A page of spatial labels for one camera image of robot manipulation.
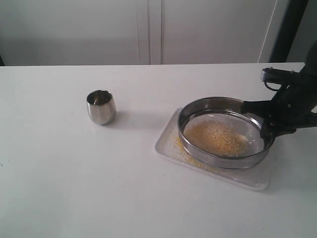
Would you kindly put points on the round steel mesh sieve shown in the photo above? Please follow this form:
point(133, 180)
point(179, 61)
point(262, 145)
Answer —
point(226, 111)

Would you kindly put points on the yellow and white grains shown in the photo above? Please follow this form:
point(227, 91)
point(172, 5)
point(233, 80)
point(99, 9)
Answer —
point(216, 138)

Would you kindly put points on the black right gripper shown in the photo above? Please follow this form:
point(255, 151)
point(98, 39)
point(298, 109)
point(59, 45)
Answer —
point(290, 109)

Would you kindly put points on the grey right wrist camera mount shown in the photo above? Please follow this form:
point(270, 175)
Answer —
point(277, 76)

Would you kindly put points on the sieved yellow millet grains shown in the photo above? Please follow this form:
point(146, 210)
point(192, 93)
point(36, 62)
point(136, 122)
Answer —
point(181, 155)

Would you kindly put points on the stainless steel cup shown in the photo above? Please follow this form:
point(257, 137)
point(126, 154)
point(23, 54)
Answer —
point(101, 107)

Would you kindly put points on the clear plastic tray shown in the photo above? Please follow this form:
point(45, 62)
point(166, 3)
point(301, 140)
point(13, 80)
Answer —
point(253, 178)

